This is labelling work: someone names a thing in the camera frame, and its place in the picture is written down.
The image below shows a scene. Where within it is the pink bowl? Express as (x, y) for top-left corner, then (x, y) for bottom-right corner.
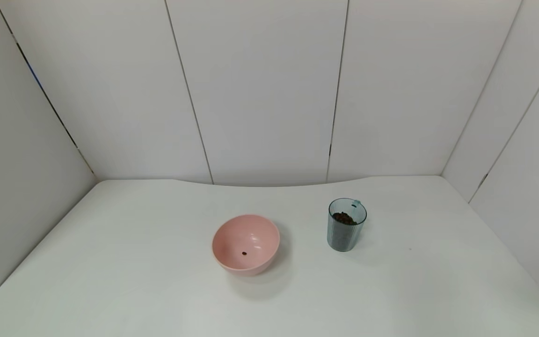
(212, 214), (280, 277)

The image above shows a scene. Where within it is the ribbed blue transparent cup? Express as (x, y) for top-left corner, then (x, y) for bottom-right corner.
(327, 198), (367, 252)

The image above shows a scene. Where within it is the roasted coffee beans pile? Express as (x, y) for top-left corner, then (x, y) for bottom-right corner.
(332, 212), (358, 226)

